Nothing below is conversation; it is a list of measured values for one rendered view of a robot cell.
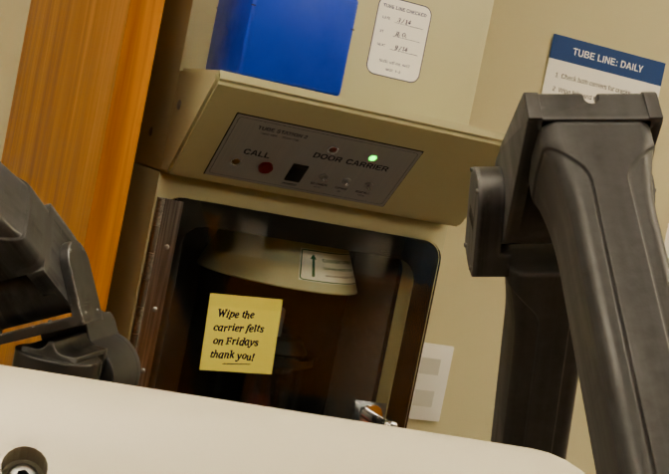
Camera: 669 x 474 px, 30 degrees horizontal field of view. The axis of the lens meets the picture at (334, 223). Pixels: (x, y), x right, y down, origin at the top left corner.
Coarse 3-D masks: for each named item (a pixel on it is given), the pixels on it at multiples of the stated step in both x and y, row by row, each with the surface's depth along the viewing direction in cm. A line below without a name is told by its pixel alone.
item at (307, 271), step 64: (192, 256) 120; (256, 256) 122; (320, 256) 125; (384, 256) 128; (192, 320) 120; (320, 320) 126; (384, 320) 129; (192, 384) 121; (256, 384) 124; (320, 384) 127; (384, 384) 130
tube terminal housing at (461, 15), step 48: (192, 0) 118; (432, 0) 128; (480, 0) 130; (192, 48) 118; (432, 48) 128; (480, 48) 130; (384, 96) 127; (432, 96) 129; (144, 144) 124; (144, 192) 122; (192, 192) 120; (240, 192) 122; (144, 240) 119; (432, 240) 131
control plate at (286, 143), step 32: (256, 128) 113; (288, 128) 113; (224, 160) 116; (256, 160) 116; (288, 160) 117; (320, 160) 118; (352, 160) 118; (384, 160) 119; (416, 160) 120; (320, 192) 121; (352, 192) 122; (384, 192) 123
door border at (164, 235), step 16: (176, 208) 118; (160, 224) 118; (176, 224) 118; (160, 240) 118; (160, 256) 118; (160, 272) 118; (144, 288) 118; (160, 288) 119; (144, 304) 118; (160, 304) 119; (144, 320) 118; (160, 320) 119; (144, 336) 119; (144, 352) 119; (144, 368) 119; (144, 384) 119
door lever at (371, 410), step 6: (366, 408) 129; (372, 408) 129; (378, 408) 129; (360, 414) 129; (366, 414) 129; (372, 414) 128; (378, 414) 128; (360, 420) 129; (366, 420) 129; (372, 420) 128; (378, 420) 127; (384, 420) 125; (390, 420) 125; (396, 426) 125
